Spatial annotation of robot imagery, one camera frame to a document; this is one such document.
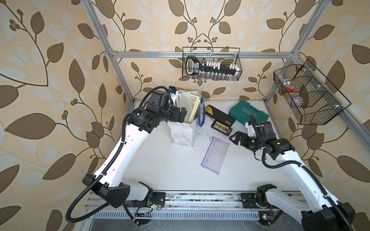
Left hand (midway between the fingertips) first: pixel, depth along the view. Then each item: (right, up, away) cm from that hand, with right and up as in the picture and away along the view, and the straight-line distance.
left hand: (175, 107), depth 69 cm
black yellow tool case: (+31, -10, +36) cm, 49 cm away
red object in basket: (+64, +12, +12) cm, 66 cm away
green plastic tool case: (+46, -2, +39) cm, 61 cm away
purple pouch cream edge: (+23, -30, +22) cm, 44 cm away
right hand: (+32, -18, +9) cm, 38 cm away
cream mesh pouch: (+8, +4, +21) cm, 23 cm away
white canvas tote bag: (+3, -15, +19) cm, 25 cm away
